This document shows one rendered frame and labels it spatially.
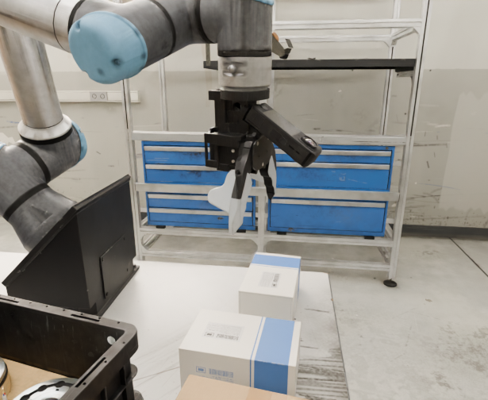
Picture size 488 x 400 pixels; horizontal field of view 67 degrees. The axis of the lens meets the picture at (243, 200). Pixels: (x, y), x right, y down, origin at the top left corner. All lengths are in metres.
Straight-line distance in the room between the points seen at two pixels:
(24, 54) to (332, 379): 0.86
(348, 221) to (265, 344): 1.76
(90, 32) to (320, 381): 0.66
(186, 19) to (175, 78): 2.67
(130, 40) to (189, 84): 2.72
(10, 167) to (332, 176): 1.76
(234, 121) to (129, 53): 0.18
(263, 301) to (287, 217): 1.55
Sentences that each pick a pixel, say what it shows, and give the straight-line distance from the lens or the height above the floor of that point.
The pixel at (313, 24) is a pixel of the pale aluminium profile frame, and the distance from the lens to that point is 2.22.
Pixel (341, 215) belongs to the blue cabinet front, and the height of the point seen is 0.45.
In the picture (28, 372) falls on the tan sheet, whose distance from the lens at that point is 0.66.
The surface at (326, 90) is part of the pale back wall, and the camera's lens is 3.07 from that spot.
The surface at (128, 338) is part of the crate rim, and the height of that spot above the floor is 0.93.
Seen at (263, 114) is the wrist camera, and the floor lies 1.18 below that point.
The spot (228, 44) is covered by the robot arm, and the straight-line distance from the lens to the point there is 0.52.
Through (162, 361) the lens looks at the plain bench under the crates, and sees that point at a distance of 0.81.
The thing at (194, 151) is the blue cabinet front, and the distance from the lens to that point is 2.32.
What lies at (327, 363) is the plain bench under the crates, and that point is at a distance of 0.81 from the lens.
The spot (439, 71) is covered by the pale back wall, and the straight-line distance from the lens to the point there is 3.24.
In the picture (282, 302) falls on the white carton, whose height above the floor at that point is 0.77.
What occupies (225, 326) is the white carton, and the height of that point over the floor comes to 0.79.
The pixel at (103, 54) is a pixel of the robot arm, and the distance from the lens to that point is 0.46.
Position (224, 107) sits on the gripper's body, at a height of 1.19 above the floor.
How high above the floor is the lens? 1.22
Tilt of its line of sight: 17 degrees down
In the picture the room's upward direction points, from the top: straight up
